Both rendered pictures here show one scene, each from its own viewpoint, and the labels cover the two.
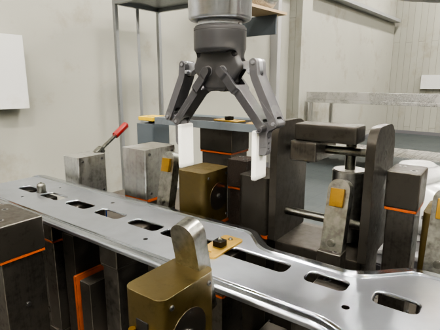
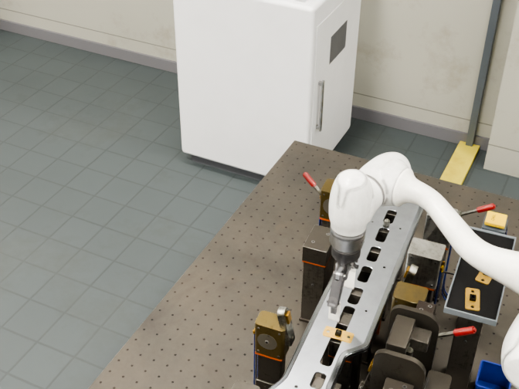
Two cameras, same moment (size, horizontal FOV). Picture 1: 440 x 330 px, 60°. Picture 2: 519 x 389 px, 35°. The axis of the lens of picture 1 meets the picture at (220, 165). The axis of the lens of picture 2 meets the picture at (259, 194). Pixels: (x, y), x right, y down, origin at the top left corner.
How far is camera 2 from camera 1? 206 cm
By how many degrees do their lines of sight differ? 71
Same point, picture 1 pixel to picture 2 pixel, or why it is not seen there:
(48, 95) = not seen: outside the picture
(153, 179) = not seen: hidden behind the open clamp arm
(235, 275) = (308, 346)
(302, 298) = (297, 371)
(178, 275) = (273, 323)
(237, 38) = (338, 257)
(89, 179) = (433, 231)
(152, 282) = (266, 316)
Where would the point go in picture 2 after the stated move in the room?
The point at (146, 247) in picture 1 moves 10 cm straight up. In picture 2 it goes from (324, 306) to (326, 281)
